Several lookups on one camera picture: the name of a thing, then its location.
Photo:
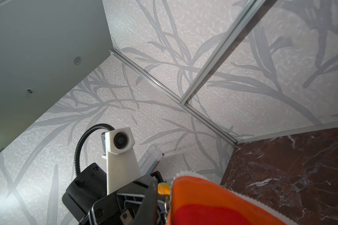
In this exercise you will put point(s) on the colourful rainbow hooded kids jacket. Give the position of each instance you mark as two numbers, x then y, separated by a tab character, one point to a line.
195	200

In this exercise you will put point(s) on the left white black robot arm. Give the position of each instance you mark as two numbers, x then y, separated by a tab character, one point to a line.
87	199

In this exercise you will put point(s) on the clear acrylic wall shelf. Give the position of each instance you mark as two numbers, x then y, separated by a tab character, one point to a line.
150	160

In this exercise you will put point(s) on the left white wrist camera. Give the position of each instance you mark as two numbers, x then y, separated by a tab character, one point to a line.
121	161

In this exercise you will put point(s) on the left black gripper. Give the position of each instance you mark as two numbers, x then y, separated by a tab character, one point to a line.
147	214

